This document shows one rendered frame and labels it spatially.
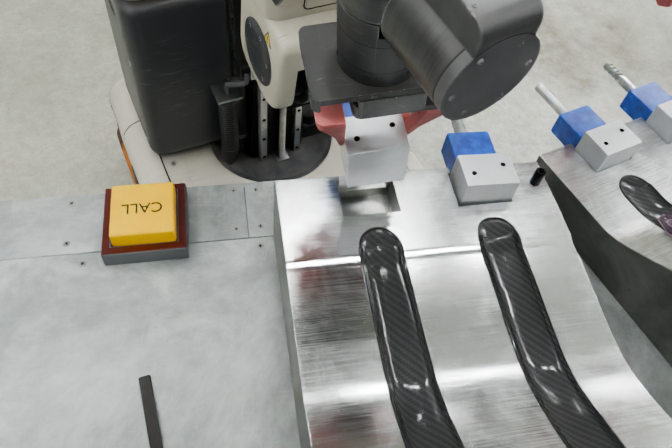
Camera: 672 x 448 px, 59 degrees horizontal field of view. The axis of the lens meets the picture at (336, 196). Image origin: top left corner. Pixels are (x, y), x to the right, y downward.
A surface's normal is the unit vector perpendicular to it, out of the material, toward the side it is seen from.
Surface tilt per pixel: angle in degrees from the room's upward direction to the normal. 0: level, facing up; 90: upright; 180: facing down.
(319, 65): 11
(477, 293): 3
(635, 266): 90
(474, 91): 95
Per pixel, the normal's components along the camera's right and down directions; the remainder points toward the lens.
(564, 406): 0.00, -0.87
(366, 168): 0.17, 0.88
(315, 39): 0.00, -0.45
